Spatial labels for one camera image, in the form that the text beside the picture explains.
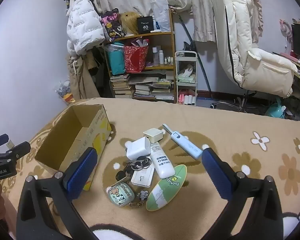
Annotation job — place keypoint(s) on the row of cosmetic bottles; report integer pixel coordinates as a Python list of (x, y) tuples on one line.
[(155, 56)]

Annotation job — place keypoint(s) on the white power bank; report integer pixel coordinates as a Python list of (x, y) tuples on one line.
[(162, 162)]

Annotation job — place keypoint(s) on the white trolley cart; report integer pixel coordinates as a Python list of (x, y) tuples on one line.
[(185, 54)]

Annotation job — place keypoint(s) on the red gift bag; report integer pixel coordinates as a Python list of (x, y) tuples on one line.
[(135, 60)]

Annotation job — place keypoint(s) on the cream office chair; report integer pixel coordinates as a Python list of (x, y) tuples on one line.
[(240, 42)]

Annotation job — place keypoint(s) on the cream square charger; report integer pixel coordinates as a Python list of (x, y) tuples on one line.
[(152, 135)]

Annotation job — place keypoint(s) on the yellow key tag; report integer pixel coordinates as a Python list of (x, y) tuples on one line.
[(137, 165)]

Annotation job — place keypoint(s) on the white plastic bag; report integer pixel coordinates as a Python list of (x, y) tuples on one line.
[(162, 15)]

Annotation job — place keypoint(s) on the teal bag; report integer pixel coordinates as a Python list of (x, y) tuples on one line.
[(116, 61)]

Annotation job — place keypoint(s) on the beige coat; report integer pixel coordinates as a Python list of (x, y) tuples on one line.
[(77, 80)]

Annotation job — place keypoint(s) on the cardboard box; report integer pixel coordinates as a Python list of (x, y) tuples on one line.
[(72, 130)]

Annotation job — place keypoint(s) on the teal watering can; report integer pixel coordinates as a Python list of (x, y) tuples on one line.
[(275, 111)]

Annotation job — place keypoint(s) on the purple cartoon bag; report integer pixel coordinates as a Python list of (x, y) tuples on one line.
[(110, 22)]

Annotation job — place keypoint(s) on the black box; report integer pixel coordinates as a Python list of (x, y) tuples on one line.
[(145, 25)]

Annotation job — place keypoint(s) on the stacks of books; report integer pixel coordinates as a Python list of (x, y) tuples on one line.
[(145, 90)]

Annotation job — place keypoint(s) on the white wall socket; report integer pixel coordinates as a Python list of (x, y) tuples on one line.
[(10, 144)]

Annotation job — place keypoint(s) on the plastic bag of toys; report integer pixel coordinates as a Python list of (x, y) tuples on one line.
[(65, 92)]

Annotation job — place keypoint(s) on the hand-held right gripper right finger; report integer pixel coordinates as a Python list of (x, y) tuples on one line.
[(216, 175)]

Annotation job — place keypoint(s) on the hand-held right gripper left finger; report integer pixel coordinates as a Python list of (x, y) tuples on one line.
[(81, 170)]

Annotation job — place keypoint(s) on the beige curtain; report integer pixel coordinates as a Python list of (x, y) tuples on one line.
[(207, 17)]

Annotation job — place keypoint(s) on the blonde wig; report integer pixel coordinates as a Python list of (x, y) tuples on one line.
[(130, 23)]

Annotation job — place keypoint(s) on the green oval board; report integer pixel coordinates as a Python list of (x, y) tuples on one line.
[(165, 190)]

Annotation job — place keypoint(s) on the white charger adapter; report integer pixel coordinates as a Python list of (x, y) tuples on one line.
[(138, 148)]

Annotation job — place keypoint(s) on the green tissue pack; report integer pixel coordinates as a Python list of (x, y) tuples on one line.
[(186, 79)]

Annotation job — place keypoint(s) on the white puffer jacket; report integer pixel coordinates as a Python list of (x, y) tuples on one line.
[(82, 22)]

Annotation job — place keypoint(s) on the wooden bookshelf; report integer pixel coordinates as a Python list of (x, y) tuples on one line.
[(150, 35)]

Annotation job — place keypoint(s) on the grey cartoon earbuds case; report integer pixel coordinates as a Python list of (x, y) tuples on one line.
[(121, 193)]

